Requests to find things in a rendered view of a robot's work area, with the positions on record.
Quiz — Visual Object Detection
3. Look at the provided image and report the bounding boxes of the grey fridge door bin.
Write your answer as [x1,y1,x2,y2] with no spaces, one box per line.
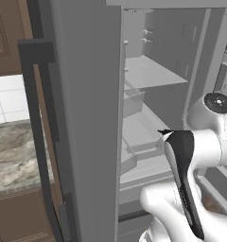
[122,89,147,119]

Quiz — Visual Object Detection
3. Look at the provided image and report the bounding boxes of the grey fridge shelf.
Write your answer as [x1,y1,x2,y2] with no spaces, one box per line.
[124,55,189,90]

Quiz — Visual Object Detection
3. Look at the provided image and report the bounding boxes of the grey fridge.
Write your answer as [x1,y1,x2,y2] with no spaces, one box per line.
[106,0,227,242]

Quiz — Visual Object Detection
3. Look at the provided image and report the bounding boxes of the brown wooden base cupboard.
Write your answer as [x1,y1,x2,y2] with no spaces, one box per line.
[0,186,64,242]

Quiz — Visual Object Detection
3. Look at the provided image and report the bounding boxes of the dark fridge door handle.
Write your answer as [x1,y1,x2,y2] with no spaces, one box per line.
[17,39,65,242]

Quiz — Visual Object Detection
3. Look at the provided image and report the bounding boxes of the brown wooden wall cupboard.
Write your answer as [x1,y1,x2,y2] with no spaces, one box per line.
[0,0,35,78]

